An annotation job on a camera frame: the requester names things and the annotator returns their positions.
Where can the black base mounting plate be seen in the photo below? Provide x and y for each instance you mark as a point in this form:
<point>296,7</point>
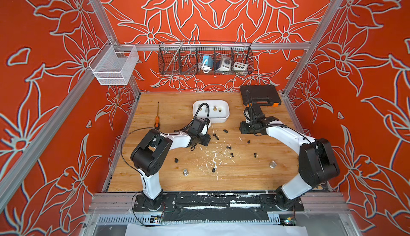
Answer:
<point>214,207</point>

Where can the orange handled screwdriver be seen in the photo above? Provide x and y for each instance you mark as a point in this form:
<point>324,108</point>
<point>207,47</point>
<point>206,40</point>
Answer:
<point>157,118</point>

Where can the white device in basket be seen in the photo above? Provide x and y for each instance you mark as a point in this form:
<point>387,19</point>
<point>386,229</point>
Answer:
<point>224,65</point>

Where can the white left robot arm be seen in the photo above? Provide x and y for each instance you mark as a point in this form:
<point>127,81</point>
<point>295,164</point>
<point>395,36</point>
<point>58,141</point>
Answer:
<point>149,155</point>

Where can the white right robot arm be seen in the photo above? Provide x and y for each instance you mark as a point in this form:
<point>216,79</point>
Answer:
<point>317,161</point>

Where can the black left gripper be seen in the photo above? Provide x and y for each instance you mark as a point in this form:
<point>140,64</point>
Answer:
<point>207,140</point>

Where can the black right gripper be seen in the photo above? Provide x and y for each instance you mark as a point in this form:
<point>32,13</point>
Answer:
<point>242,128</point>

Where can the blue box in basket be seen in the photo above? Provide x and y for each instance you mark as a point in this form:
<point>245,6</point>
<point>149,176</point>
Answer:
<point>206,65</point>

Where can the clear plastic wall bin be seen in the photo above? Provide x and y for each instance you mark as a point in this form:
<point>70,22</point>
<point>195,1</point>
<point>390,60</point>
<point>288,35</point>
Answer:
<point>111,70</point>

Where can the white dotted box in basket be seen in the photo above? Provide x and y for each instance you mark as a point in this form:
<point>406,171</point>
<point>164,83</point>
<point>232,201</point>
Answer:
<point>240,67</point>

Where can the white plastic storage box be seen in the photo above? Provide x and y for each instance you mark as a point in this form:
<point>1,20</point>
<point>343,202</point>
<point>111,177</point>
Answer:
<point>214,116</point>

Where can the black wire wall basket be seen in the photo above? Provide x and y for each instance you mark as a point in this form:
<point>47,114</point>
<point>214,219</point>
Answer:
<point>191,57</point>

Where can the black tool case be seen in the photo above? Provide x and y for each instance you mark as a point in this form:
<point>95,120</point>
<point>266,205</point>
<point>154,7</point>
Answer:
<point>264,95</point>

